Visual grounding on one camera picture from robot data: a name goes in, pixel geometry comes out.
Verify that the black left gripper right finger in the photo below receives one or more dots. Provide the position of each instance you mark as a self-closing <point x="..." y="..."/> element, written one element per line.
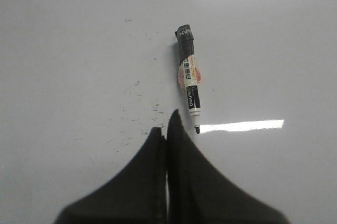
<point x="199" y="193"/>

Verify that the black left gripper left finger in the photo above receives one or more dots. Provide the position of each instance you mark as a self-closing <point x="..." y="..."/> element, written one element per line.
<point x="137" y="194"/>

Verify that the black white whiteboard marker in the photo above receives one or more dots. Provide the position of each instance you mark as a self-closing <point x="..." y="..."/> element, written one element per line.
<point x="189" y="76"/>

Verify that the white glossy whiteboard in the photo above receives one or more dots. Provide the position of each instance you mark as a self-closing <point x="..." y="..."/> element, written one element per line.
<point x="84" y="81"/>

